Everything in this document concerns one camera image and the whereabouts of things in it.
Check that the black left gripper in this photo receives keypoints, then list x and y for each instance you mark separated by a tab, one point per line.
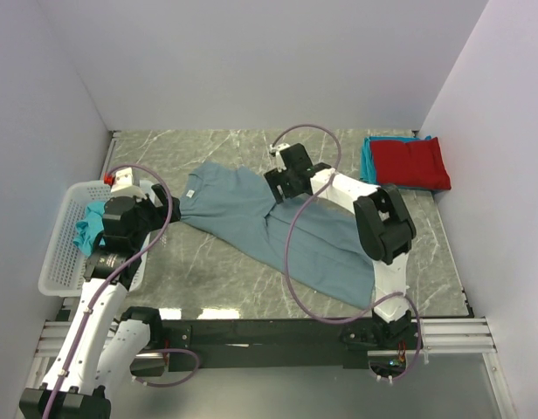
160	213

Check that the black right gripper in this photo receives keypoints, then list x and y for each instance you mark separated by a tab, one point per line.
275	179

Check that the grey blue t shirt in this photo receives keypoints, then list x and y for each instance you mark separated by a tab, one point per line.
237	206

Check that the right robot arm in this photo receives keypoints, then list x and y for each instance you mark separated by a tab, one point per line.
384	225

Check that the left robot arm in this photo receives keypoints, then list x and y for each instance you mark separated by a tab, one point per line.
93	360

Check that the crumpled turquoise t shirt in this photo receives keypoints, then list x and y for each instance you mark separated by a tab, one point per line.
89	227

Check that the folded turquoise t shirt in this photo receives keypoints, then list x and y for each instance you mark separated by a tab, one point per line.
368	170

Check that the white plastic mesh basket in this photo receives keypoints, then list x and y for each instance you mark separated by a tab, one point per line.
59	262

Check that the folded red t shirt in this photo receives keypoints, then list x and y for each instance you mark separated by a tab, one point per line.
416	164

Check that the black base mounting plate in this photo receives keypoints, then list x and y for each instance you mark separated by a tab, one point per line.
243	343

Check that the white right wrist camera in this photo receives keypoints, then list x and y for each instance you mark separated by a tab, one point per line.
276	152

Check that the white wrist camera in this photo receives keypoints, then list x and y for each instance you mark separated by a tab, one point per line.
124	183
276	152

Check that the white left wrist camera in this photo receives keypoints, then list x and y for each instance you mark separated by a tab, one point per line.
124	183

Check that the aluminium rail frame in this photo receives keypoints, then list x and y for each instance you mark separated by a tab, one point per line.
438	336

